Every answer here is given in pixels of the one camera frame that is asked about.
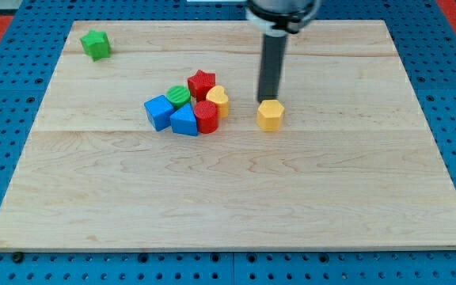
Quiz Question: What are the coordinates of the blue triangle block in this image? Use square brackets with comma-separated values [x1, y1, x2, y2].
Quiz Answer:
[170, 103, 198, 136]

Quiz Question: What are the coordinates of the red cylinder block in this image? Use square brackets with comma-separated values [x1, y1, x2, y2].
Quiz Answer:
[193, 101, 219, 134]

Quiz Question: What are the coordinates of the yellow hexagon block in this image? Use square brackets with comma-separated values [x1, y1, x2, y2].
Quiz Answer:
[256, 100, 285, 131]

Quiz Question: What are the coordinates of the blue cube block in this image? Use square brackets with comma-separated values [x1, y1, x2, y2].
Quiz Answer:
[143, 95, 175, 131]

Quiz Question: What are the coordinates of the yellow heart block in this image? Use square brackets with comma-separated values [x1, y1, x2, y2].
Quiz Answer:
[206, 85, 230, 118]

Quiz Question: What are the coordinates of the green cylinder block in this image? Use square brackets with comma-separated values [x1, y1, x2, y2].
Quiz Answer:
[165, 85, 191, 109]

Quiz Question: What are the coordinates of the green star block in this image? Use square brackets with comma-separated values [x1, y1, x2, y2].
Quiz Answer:
[80, 30, 111, 62]

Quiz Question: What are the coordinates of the red star block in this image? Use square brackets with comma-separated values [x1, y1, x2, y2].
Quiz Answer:
[187, 70, 216, 101]

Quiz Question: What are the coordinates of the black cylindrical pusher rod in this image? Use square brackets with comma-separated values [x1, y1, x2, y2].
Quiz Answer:
[256, 35, 287, 102]

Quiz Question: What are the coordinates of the wooden board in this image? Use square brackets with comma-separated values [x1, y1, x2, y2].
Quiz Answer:
[0, 20, 456, 253]

